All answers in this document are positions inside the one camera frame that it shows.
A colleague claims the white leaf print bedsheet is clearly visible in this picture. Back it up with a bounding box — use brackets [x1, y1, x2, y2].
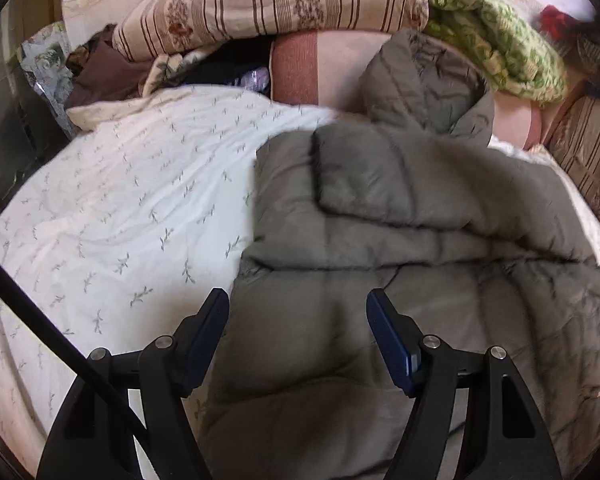
[0, 85, 600, 471]

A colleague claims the red cloth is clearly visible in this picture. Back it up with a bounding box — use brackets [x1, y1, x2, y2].
[537, 5, 581, 36]

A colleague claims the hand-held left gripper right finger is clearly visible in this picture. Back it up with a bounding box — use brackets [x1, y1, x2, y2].
[366, 288, 563, 480]

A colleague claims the brown cloth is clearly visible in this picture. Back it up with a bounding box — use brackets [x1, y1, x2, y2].
[65, 25, 153, 111]

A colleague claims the thick black cable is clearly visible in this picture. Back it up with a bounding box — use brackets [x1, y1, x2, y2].
[0, 247, 148, 441]

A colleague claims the striped floral beige pillow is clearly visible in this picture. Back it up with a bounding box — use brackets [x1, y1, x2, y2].
[112, 0, 429, 61]

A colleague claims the dark patterned glass door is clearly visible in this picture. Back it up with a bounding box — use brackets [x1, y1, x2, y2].
[0, 0, 66, 241]

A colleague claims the clear plastic wrapper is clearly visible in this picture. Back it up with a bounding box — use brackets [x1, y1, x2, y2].
[230, 67, 272, 94]

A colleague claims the printed plastic bag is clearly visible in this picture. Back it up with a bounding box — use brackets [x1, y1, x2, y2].
[22, 22, 78, 141]

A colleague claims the green patterned blanket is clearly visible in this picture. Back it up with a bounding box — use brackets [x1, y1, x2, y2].
[400, 0, 568, 106]

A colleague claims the dark cloth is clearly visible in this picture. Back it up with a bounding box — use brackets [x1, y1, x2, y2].
[180, 35, 273, 96]

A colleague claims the grey quilted puffer jacket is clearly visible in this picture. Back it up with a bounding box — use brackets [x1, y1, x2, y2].
[195, 27, 600, 480]

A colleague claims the pink mattress cover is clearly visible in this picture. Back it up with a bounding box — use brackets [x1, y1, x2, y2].
[270, 30, 551, 151]

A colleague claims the grey checkered cloth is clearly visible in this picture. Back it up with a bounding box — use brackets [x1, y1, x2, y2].
[575, 25, 600, 81]

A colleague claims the cream floral cloth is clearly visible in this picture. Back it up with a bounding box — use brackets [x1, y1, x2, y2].
[140, 52, 206, 96]

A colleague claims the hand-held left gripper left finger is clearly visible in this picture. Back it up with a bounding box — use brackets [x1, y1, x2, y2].
[36, 288, 231, 480]

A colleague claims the striped floral sofa cushion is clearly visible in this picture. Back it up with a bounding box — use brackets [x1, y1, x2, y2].
[547, 95, 600, 221]

